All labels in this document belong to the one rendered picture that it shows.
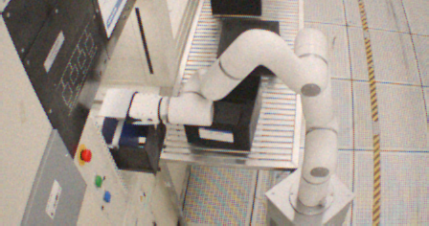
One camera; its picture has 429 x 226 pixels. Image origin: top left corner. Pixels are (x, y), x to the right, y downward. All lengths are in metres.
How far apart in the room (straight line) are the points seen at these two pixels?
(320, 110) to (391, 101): 1.94
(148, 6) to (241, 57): 0.66
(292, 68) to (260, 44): 0.10
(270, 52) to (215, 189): 1.67
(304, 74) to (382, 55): 2.44
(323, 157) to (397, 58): 2.21
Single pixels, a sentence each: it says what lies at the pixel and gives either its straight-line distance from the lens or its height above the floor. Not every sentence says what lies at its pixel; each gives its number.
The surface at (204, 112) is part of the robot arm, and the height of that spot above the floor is 1.28.
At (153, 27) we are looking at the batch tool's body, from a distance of 1.92.
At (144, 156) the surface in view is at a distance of 1.63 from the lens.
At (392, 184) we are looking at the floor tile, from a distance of 2.92.
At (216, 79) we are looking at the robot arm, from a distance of 1.36.
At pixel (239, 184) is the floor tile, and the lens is 2.84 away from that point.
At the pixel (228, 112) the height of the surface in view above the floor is 0.77.
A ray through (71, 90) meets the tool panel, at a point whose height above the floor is 1.55.
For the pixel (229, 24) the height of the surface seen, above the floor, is 0.86.
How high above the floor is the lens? 2.44
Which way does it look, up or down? 50 degrees down
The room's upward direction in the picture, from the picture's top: 8 degrees counter-clockwise
